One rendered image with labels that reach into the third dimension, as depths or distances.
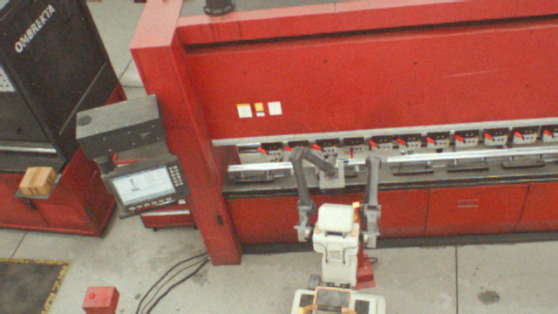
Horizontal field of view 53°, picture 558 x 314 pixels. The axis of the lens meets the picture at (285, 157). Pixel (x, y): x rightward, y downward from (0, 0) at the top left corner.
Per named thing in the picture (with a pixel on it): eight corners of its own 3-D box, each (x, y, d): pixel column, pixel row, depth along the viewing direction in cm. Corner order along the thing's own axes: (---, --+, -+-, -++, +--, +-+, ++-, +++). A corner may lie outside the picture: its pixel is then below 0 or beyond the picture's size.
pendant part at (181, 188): (126, 213, 377) (108, 178, 352) (125, 200, 386) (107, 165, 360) (191, 195, 381) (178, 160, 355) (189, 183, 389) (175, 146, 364)
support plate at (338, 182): (319, 189, 404) (319, 188, 403) (319, 162, 422) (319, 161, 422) (344, 187, 402) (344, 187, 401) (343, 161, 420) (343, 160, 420)
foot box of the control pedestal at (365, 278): (352, 290, 455) (351, 283, 447) (346, 264, 473) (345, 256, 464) (376, 286, 455) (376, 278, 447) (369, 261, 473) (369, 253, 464)
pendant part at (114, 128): (121, 226, 388) (73, 139, 327) (120, 200, 405) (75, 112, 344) (193, 207, 392) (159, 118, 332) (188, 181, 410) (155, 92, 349)
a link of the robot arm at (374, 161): (367, 150, 362) (383, 151, 361) (365, 157, 375) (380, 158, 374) (364, 218, 348) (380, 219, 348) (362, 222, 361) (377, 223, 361)
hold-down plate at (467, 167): (447, 172, 416) (447, 169, 414) (445, 167, 419) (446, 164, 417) (488, 170, 413) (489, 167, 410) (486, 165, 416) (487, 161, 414)
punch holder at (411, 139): (398, 151, 406) (399, 134, 395) (398, 142, 412) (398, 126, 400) (419, 149, 405) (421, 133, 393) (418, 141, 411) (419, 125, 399)
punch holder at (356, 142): (343, 153, 411) (343, 138, 399) (343, 146, 416) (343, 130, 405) (364, 153, 409) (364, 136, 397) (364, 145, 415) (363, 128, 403)
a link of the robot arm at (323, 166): (290, 154, 354) (305, 154, 348) (292, 146, 355) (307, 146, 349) (321, 172, 389) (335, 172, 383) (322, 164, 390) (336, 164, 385)
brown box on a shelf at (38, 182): (14, 197, 437) (6, 187, 428) (30, 173, 454) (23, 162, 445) (47, 200, 431) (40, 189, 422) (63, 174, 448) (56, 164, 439)
